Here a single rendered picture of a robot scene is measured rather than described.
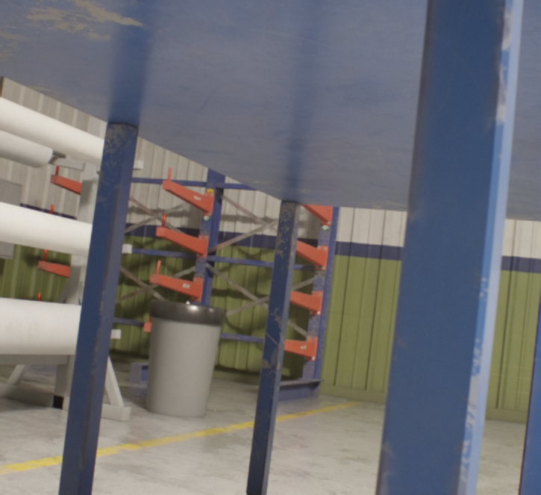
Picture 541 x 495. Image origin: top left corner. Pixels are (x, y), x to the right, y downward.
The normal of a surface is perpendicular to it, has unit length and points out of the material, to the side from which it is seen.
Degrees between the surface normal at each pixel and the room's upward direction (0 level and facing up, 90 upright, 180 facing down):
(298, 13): 180
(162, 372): 93
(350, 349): 90
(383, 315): 90
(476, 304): 90
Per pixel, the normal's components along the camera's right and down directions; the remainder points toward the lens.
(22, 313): 0.85, -0.46
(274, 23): -0.12, 0.99
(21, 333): 0.91, 0.18
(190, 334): 0.27, 0.00
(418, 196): -0.36, -0.13
